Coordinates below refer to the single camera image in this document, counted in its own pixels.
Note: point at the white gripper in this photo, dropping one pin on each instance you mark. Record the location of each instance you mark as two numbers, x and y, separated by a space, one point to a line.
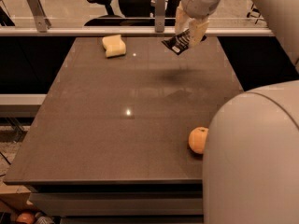
198 4

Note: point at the wooden frame cart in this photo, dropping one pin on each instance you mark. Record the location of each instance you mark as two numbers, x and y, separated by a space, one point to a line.
254 14

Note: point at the black office chair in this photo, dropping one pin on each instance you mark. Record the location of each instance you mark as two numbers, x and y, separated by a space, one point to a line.
124 13

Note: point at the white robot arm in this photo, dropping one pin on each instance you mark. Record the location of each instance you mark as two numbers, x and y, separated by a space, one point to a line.
251 157

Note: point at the metal railing post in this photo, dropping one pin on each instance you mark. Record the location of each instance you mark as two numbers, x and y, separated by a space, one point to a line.
41 20
159 15

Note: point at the grey drawer cabinet under table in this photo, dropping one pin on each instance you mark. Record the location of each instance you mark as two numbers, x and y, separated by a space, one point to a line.
133 200

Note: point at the orange fruit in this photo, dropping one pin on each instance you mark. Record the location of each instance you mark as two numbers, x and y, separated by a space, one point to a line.
197 139

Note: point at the black rxbar chocolate wrapper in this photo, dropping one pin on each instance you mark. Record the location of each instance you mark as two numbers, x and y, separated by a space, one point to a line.
183 41

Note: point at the left metal railing post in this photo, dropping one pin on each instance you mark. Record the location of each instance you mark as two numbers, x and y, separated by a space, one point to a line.
41 20

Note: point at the yellow sponge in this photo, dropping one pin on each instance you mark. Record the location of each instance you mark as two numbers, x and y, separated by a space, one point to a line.
114 46

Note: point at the orange ball under table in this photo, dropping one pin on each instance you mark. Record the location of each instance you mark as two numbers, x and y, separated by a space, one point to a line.
26 218

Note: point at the middle metal railing post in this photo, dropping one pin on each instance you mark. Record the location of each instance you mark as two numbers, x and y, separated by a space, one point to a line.
159 15

